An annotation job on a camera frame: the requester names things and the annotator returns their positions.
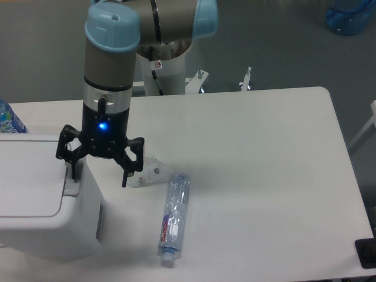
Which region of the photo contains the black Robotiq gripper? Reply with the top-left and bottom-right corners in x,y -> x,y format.
55,102 -> 145,188

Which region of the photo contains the white push-lid trash can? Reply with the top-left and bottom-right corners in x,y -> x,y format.
1,133 -> 105,257

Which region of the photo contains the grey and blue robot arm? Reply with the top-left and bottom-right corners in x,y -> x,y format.
56,1 -> 219,180

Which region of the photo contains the crumpled clear plastic wrapper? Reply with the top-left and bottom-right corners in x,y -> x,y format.
127,156 -> 172,188

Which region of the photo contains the blue labelled bottle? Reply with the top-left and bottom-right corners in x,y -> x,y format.
1,99 -> 28,133

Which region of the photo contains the empty clear plastic bottle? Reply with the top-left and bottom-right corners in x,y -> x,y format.
158,173 -> 190,268

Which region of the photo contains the metal levelling foot bolt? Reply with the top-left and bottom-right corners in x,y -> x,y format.
239,66 -> 253,92

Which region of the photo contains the large blue water jug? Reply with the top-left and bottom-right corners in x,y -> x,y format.
324,1 -> 375,36

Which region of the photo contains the black device at table edge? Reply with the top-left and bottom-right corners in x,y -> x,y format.
355,238 -> 375,269

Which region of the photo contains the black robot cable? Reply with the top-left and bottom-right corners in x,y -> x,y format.
148,46 -> 165,96

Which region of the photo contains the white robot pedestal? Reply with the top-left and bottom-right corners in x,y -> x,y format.
137,55 -> 186,96

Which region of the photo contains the white pedestal foot bracket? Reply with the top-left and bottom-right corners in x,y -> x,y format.
132,70 -> 209,97

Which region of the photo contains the white frame at right edge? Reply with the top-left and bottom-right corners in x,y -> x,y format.
348,100 -> 375,156

